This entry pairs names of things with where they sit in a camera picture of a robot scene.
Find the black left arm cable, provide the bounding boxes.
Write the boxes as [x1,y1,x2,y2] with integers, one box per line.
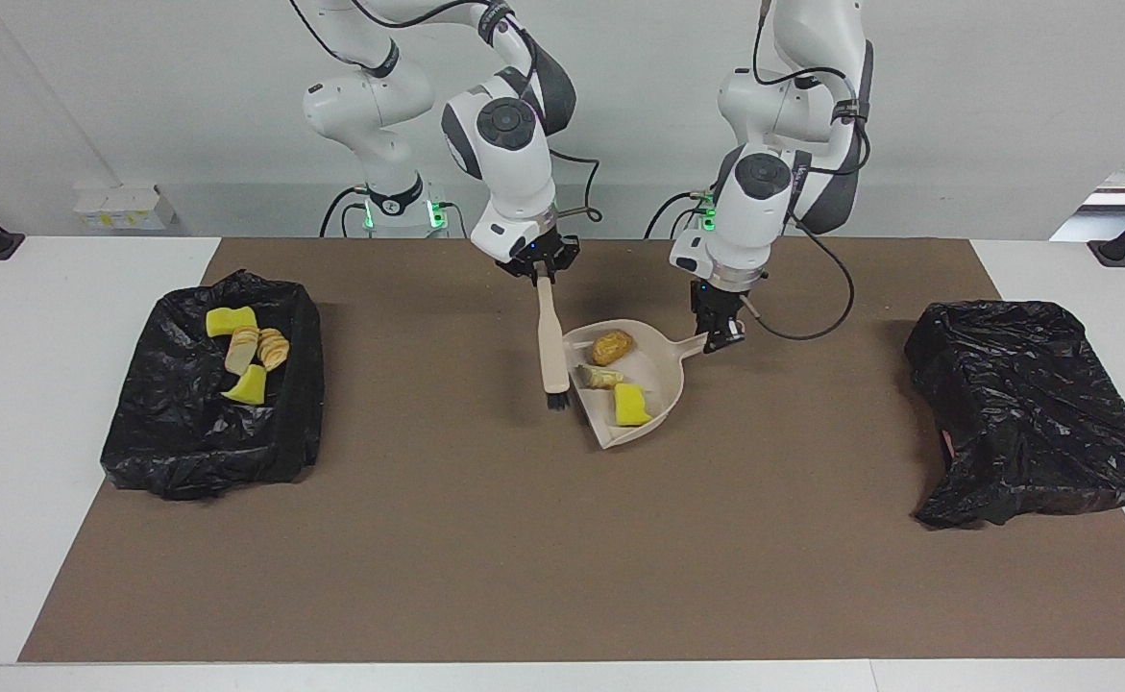
[745,0,856,343]

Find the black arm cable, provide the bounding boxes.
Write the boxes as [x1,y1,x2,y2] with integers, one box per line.
[745,0,856,343]
[288,0,603,224]

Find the yellow sponge piece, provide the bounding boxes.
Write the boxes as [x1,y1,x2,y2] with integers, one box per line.
[613,383,652,427]
[206,306,258,338]
[222,363,268,406]

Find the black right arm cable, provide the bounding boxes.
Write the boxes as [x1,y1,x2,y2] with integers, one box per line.
[288,0,603,224]

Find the brown table mat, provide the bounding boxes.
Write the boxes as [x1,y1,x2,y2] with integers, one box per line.
[16,236,1125,664]

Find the bin with black bag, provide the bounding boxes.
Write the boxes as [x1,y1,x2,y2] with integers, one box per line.
[99,269,326,502]
[904,299,1125,531]

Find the white wall socket box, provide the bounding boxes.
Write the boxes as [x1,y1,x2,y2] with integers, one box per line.
[72,185,177,232]

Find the beige plastic dustpan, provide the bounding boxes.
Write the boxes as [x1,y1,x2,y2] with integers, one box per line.
[562,318,709,450]

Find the brown bread roll toy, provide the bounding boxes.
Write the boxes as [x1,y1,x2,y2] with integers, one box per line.
[589,329,636,367]

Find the black base cable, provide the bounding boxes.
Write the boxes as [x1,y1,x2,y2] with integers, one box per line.
[320,187,371,238]
[644,187,719,239]

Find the beige hand brush black bristles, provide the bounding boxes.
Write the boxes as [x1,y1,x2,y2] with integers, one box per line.
[535,276,573,412]

